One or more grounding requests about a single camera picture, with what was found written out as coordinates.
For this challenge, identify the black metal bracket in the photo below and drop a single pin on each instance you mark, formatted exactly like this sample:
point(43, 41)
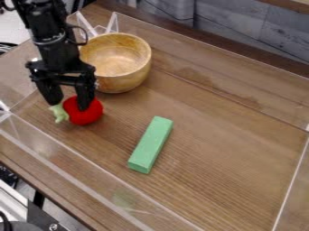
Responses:
point(39, 218)

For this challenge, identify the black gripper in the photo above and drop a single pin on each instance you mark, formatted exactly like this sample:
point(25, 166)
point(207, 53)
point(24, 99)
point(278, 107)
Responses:
point(61, 68)

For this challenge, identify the clear acrylic tray enclosure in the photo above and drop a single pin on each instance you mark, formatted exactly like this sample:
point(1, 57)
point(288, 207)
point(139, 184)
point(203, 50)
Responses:
point(199, 151)

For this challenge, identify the red plush strawberry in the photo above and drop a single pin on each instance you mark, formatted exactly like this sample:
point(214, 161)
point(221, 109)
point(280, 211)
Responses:
point(67, 112)

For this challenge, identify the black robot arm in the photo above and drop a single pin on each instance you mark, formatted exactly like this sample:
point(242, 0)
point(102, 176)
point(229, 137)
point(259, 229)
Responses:
point(44, 17)

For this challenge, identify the wooden bowl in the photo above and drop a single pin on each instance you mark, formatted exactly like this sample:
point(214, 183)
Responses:
point(122, 58)

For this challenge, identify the green rectangular block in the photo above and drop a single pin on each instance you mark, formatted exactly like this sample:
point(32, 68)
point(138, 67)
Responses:
point(150, 145)

